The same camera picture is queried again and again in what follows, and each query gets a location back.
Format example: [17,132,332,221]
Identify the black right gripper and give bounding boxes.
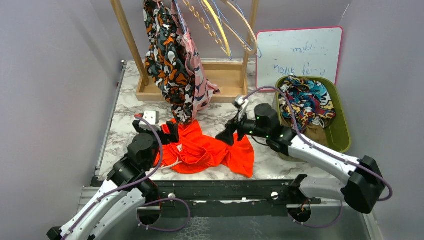
[215,109,270,147]

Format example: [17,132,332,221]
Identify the pink patterned garment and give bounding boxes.
[171,0,221,117]

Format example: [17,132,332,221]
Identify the light blue wire hanger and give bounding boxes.
[198,0,233,60]
[233,0,262,58]

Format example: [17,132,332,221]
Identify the colourful patterned shorts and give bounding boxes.
[277,75,337,133]

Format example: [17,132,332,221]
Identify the tan khaki shorts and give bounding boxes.
[303,124,329,147]

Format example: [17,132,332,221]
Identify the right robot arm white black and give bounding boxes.
[215,103,387,214]

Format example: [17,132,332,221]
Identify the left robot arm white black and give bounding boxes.
[46,116,179,240]

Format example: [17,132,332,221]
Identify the wavy wooden hanger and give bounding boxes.
[183,0,225,51]

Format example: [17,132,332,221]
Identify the wooden clothes rack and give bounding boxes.
[110,0,259,103]

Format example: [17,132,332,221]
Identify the camouflage orange black garment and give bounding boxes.
[143,0,195,124]

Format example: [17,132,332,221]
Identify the olive green plastic basket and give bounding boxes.
[273,76,351,153]

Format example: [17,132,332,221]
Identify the pink framed whiteboard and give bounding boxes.
[255,26,344,88]

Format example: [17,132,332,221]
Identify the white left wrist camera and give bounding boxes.
[134,110,161,131]

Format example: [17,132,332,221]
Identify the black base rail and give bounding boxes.
[91,178,322,218]

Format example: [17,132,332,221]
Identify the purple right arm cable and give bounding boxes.
[243,86,394,229]

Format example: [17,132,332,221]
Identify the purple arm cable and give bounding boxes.
[61,115,191,240]
[243,86,394,229]

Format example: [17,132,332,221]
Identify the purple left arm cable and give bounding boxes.
[61,115,191,240]

